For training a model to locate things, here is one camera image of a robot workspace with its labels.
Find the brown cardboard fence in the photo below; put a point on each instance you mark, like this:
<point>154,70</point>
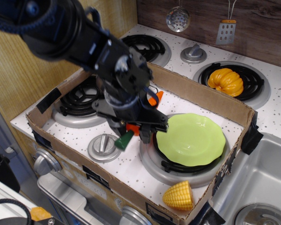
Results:
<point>126,177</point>

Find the silver oven front knob right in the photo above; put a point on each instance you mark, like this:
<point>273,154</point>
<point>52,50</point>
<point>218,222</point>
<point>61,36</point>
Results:
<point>131,216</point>

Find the back left black burner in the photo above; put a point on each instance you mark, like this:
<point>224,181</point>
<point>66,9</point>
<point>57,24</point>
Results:
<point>153,49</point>

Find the orange toy pumpkin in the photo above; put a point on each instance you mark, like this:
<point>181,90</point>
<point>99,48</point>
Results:
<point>226,81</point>

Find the back right black burner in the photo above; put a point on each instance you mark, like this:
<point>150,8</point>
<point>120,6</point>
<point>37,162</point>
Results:
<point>256,87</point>

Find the black burner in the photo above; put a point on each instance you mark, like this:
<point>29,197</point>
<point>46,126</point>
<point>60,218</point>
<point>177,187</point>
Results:
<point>153,49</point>
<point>256,87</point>
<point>74,110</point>
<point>171,173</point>

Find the silver sink basin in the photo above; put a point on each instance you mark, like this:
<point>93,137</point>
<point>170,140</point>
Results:
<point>251,193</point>

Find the small silver metal pot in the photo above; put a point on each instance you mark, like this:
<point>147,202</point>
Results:
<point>100,85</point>

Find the yellow toy corn half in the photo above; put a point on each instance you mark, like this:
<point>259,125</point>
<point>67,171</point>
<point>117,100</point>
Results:
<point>179,196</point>

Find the front left black burner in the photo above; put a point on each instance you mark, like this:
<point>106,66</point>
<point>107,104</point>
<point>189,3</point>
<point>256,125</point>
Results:
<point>74,110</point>

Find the silver oven door handle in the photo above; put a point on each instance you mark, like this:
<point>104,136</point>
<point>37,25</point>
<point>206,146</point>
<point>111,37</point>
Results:
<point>81,205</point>

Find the silver oven knob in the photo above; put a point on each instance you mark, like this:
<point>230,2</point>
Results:
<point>131,216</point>
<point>45,163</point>

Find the silver slotted spatula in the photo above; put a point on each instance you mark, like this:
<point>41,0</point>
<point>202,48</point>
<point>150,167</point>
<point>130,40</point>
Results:
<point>227,27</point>

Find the silver back stove knob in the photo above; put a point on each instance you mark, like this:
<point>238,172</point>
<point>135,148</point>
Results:
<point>193,55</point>

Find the light green plastic plate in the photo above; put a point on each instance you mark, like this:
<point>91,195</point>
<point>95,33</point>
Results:
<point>191,140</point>

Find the silver oven front knob left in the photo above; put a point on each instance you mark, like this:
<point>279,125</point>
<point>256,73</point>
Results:
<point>45,163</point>

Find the orange object bottom left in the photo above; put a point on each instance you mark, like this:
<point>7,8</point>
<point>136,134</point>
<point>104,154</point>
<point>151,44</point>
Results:
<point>39,213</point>

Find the front right black burner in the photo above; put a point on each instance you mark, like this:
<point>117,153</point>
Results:
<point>171,173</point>

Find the orange toy carrot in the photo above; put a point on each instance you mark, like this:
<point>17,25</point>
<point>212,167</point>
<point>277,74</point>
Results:
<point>122,142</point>

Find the silver perforated ladle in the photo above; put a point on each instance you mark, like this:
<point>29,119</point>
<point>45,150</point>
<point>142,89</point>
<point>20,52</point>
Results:
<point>178,18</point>

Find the silver stove knob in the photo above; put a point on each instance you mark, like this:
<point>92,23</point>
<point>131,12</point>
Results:
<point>193,55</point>
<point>102,148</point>

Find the silver front stove knob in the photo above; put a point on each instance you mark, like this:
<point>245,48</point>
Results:
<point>102,148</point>

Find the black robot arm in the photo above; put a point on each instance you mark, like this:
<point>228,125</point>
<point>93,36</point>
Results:
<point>64,30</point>

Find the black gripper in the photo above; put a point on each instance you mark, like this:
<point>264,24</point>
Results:
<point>136,111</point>

